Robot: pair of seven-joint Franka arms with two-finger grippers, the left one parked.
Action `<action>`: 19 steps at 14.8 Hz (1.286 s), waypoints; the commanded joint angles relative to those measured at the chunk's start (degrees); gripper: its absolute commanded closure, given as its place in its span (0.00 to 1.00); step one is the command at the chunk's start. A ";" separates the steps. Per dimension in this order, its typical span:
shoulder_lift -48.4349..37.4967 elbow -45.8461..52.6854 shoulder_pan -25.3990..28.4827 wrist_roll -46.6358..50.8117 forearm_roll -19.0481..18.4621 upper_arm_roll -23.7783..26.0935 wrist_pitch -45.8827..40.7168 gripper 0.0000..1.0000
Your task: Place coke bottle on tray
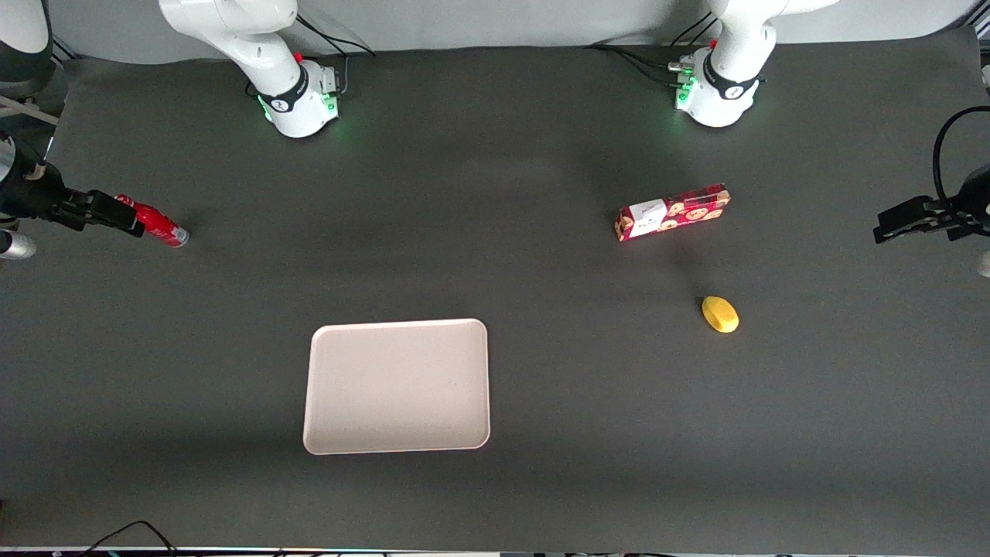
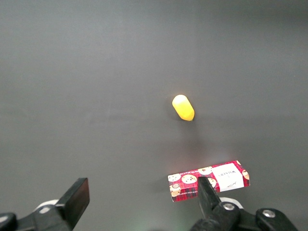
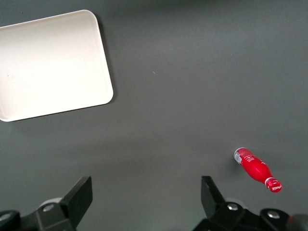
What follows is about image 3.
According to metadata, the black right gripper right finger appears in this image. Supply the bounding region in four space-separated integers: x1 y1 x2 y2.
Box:
192 176 251 231

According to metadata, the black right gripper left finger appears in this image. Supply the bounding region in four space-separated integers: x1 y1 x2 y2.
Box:
35 176 93 231

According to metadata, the red coke bottle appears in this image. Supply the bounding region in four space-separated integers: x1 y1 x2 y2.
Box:
233 147 282 193

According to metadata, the cream rectangular plastic tray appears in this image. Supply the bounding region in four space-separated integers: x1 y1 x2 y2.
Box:
0 9 114 123

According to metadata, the dark grey table mat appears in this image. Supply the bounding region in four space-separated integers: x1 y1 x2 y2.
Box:
0 0 308 231

